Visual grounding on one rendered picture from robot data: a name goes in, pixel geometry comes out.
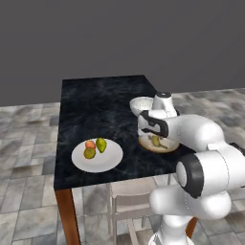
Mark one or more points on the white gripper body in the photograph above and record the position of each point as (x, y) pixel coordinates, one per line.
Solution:
(145, 132)

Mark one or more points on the white bowl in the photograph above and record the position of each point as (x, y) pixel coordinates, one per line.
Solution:
(140, 104)

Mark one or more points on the green mango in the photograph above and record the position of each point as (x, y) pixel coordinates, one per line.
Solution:
(101, 145)

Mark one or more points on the black marble dining table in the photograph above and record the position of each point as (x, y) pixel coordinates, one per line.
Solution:
(95, 105)

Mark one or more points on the orange peach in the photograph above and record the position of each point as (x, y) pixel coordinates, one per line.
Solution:
(91, 144)

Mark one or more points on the yellow-green apple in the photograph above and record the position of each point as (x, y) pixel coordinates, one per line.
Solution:
(89, 153)

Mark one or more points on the tan bowl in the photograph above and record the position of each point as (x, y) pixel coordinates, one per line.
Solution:
(150, 146)

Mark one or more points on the white plate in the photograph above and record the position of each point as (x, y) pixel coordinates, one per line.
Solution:
(102, 161)

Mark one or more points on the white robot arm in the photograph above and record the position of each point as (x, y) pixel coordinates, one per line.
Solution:
(204, 134)

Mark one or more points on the pale wooden chair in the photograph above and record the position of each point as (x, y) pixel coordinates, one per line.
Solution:
(127, 206)

